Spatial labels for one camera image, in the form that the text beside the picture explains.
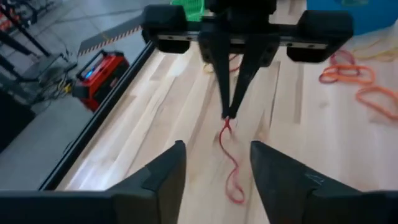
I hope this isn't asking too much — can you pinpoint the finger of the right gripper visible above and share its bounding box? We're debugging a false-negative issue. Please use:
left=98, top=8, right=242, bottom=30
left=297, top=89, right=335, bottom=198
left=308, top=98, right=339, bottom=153
left=229, top=33, right=280, bottom=119
left=198, top=32, right=233, bottom=119

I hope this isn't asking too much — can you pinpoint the orange rubber band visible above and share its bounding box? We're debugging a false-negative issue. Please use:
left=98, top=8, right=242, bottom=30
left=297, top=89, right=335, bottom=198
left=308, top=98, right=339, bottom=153
left=355, top=86, right=398, bottom=121
left=318, top=63, right=376, bottom=85

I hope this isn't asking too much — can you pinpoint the blue plastic basket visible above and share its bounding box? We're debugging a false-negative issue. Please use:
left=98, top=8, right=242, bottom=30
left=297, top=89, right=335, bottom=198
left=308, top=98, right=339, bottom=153
left=306, top=0, right=398, bottom=35

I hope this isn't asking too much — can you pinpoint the grey mat striped edge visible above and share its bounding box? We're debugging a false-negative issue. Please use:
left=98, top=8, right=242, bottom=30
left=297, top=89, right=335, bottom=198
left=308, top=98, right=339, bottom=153
left=76, top=14, right=144, bottom=57

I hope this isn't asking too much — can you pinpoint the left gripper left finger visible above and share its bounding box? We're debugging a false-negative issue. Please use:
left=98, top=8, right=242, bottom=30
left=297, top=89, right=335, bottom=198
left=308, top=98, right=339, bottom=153
left=0, top=139, right=187, bottom=224

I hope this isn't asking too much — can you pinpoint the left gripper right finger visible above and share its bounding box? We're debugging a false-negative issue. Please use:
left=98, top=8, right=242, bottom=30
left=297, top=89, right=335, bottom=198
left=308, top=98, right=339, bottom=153
left=249, top=139, right=398, bottom=224

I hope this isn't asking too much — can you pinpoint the red rubber band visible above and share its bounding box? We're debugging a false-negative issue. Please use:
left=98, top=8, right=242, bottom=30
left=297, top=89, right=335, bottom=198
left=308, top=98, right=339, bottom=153
left=218, top=117, right=246, bottom=205
left=228, top=54, right=243, bottom=73
left=328, top=49, right=356, bottom=67

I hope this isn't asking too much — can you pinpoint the green plastic basket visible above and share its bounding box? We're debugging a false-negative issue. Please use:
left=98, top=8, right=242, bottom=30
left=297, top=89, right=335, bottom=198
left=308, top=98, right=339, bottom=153
left=170, top=0, right=206, bottom=22

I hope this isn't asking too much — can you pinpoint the black metal pole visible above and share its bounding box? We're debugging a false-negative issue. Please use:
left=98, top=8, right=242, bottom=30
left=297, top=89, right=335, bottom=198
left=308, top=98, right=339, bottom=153
left=0, top=6, right=52, bottom=58

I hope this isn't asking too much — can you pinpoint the black aluminium table frame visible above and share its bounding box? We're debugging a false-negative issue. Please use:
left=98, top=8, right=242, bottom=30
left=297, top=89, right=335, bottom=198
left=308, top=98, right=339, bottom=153
left=39, top=40, right=156, bottom=191

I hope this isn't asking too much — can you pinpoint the yellow rubber band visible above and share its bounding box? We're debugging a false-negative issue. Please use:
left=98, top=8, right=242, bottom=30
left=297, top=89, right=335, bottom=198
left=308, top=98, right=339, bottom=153
left=352, top=36, right=398, bottom=62

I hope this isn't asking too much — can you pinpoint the red portable power station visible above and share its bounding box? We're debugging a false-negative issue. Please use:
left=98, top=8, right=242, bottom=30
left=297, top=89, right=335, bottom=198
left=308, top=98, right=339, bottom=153
left=72, top=49, right=131, bottom=112

